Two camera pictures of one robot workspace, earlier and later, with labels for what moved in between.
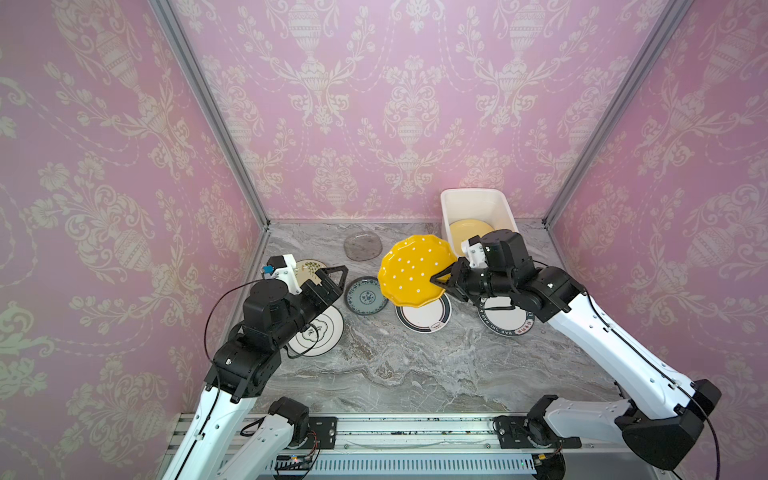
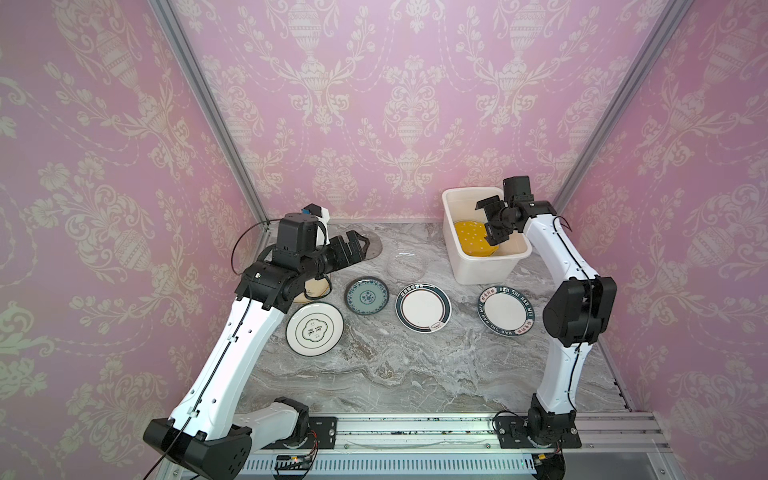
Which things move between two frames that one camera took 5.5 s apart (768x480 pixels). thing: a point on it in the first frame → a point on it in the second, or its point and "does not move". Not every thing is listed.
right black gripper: [463, 282] → [494, 222]
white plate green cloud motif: [320, 336] does not move
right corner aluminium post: [656, 42] does not move
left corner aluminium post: [176, 35] does not move
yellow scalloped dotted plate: [406, 269] → [472, 236]
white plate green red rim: [427, 318] does not move
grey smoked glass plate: [363, 246] does not move
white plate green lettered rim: [507, 322] does not move
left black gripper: [332, 291] → [345, 258]
